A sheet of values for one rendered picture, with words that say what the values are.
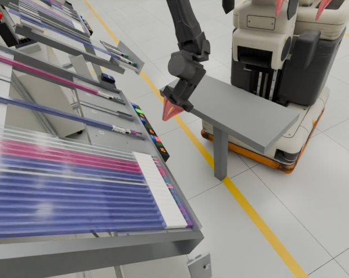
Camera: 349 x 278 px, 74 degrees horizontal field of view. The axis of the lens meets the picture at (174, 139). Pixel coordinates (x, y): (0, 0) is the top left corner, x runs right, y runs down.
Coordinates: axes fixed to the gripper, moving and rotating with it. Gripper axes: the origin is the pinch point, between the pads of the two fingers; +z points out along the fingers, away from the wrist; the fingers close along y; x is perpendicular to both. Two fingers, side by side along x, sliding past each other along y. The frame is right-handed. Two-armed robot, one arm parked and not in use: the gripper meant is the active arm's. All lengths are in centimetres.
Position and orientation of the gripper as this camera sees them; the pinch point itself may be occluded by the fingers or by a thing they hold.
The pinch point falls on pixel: (165, 118)
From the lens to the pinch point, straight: 76.5
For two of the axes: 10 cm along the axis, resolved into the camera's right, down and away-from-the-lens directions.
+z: -5.3, 7.6, 3.8
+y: 4.2, 6.2, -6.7
